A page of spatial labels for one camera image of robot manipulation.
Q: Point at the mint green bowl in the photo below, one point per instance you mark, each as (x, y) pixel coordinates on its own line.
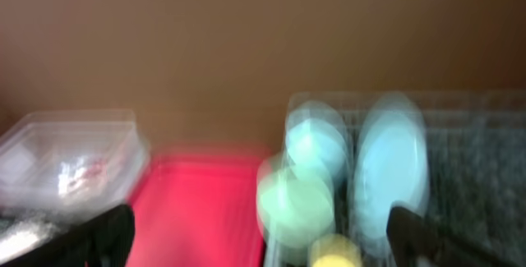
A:
(294, 203)

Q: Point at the red serving tray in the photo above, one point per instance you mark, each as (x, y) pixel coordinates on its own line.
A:
(197, 207)

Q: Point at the blue bowl with rice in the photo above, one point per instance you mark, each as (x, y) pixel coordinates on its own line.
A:
(316, 140)

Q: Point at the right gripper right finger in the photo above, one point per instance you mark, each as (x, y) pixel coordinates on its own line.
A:
(412, 240)

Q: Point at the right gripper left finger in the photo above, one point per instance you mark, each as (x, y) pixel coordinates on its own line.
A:
(105, 240)

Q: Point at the white napkin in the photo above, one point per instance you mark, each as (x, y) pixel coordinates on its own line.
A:
(82, 178)

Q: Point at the grey dishwasher rack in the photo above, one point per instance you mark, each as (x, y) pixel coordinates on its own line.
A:
(476, 157)

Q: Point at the clear plastic waste bin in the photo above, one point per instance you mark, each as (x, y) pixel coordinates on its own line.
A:
(33, 148)

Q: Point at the light blue plate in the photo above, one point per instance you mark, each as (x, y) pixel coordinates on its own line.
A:
(391, 169)

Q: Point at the yellow plastic cup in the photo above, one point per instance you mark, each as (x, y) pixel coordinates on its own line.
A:
(334, 250)

